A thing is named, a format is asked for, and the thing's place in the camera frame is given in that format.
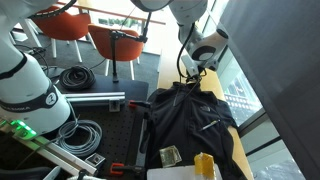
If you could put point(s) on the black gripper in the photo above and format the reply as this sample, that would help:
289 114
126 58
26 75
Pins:
195 79

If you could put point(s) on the white paper sheet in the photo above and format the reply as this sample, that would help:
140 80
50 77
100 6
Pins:
170 173

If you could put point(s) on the aluminium extrusion rail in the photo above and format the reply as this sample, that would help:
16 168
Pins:
93 97

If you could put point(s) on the orange chair with white legs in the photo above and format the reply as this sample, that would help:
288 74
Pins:
60 25
125 48

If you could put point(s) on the folded dollar bill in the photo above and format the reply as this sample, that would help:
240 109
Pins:
169 156

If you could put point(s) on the black camera tripod stand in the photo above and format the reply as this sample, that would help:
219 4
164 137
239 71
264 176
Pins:
114 60

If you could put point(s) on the black perforated breadboard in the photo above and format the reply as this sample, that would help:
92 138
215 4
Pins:
116 133

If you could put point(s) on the long roll with yellow ends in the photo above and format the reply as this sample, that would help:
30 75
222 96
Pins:
204 165

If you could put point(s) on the black and silver pen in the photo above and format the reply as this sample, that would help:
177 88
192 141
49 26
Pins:
209 125

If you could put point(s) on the small metal corner bracket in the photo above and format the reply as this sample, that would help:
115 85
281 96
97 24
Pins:
95 159
114 106

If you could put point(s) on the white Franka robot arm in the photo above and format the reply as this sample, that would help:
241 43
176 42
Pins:
26 83

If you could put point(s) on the wooden desk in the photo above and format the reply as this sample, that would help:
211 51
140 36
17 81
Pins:
100 11

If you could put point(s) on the long aluminium base rail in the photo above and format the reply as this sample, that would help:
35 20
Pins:
66 160

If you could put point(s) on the dark mesh window blind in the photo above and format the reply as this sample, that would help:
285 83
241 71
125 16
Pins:
283 66

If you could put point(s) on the black zip jersey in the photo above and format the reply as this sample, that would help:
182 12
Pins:
180 126

